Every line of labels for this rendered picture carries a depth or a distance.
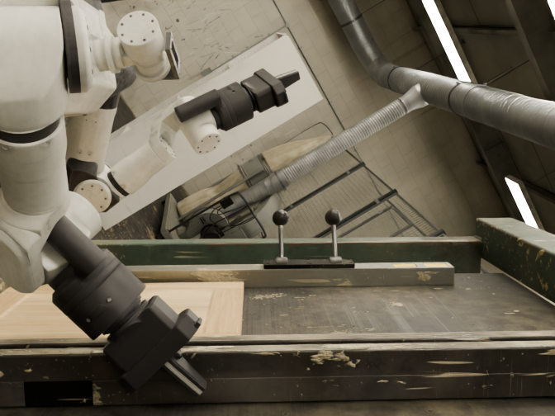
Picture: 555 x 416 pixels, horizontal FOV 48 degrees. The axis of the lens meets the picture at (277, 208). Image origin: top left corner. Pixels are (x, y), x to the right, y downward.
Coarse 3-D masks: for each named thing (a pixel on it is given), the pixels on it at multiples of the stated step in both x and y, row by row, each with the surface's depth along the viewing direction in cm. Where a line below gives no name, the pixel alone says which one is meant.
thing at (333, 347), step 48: (240, 336) 84; (288, 336) 84; (336, 336) 84; (384, 336) 84; (432, 336) 84; (480, 336) 84; (528, 336) 84; (0, 384) 78; (48, 384) 78; (96, 384) 79; (144, 384) 79; (240, 384) 79; (288, 384) 80; (336, 384) 80; (384, 384) 80; (432, 384) 80; (480, 384) 81; (528, 384) 81
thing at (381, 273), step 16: (144, 272) 133; (160, 272) 133; (176, 272) 133; (192, 272) 133; (208, 272) 134; (224, 272) 134; (240, 272) 134; (256, 272) 134; (272, 272) 134; (288, 272) 134; (304, 272) 134; (320, 272) 135; (336, 272) 135; (352, 272) 135; (368, 272) 135; (384, 272) 135; (400, 272) 135; (416, 272) 135; (432, 272) 136; (448, 272) 136
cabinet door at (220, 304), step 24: (48, 288) 127; (168, 288) 127; (192, 288) 127; (216, 288) 127; (240, 288) 127; (0, 312) 112; (24, 312) 113; (48, 312) 113; (216, 312) 111; (240, 312) 111; (0, 336) 100; (24, 336) 99; (48, 336) 99; (72, 336) 99
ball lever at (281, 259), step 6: (276, 210) 140; (282, 210) 139; (276, 216) 139; (282, 216) 138; (288, 216) 140; (276, 222) 139; (282, 222) 139; (282, 228) 139; (282, 234) 138; (282, 240) 138; (282, 246) 137; (282, 252) 137; (276, 258) 136; (282, 258) 136
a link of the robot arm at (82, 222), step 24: (72, 192) 75; (72, 216) 73; (96, 216) 75; (48, 240) 68; (72, 240) 68; (48, 264) 69; (72, 264) 69; (96, 264) 68; (120, 264) 74; (72, 288) 70; (96, 288) 70; (72, 312) 71
